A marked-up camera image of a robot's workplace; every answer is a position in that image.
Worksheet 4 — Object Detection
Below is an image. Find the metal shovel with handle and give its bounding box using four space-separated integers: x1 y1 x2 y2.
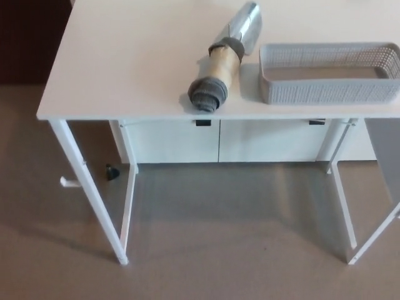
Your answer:
187 1 263 113

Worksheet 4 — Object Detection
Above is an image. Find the white desk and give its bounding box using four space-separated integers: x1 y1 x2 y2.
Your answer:
36 0 400 266

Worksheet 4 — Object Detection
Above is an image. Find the white cabinet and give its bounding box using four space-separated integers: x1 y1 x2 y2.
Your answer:
109 118 379 164

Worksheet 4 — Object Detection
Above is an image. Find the grey perforated plastic basket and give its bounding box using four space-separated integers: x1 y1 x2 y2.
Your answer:
258 42 400 106

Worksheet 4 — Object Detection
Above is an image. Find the dark brown door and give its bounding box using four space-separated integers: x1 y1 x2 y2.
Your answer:
0 0 76 85

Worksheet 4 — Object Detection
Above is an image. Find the white desk crank handle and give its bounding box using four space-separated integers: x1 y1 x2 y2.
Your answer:
60 176 84 189

